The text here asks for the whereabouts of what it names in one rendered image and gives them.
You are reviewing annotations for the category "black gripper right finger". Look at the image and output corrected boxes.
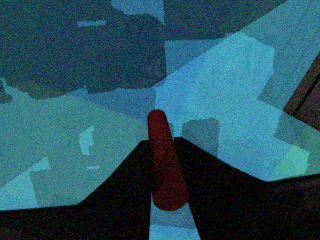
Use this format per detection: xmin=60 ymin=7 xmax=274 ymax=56
xmin=174 ymin=137 xmax=320 ymax=240

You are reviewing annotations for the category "dark red peg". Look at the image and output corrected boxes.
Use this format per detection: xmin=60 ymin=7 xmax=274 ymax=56
xmin=147 ymin=109 xmax=189 ymax=211

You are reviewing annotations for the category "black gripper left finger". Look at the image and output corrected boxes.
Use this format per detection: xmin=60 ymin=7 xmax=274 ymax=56
xmin=0 ymin=140 xmax=152 ymax=240

